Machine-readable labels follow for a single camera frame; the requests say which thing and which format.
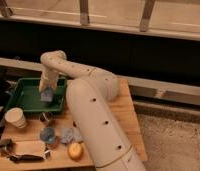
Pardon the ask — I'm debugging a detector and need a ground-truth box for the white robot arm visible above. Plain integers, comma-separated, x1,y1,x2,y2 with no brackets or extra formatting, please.
39,50,146,171

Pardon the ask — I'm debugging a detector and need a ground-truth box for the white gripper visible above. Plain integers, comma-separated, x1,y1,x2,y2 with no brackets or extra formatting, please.
39,68,58,92

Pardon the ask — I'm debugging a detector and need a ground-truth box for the blue sponge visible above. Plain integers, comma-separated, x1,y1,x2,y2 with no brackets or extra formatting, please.
41,87,53,102

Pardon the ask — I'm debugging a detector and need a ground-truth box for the blue glass cup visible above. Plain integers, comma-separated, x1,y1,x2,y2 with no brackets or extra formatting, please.
40,127,56,144

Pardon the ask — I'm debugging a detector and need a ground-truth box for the crumpled blue cloth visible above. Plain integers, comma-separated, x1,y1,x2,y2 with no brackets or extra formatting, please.
60,127,83,144

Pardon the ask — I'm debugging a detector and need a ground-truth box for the yellow round fruit toy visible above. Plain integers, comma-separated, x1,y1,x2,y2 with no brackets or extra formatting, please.
67,143,83,160

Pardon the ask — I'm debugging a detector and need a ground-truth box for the dark tool at edge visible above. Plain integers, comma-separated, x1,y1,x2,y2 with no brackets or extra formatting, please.
0,139,44,163

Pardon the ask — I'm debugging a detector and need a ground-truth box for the brown paper bag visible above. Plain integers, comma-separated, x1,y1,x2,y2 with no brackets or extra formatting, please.
11,141,45,157

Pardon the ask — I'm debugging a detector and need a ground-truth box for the green plastic tray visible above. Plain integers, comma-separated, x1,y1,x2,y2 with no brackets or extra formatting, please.
5,77,67,114

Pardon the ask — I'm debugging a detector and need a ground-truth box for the white paper cup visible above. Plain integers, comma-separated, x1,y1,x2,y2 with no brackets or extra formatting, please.
5,107,27,128

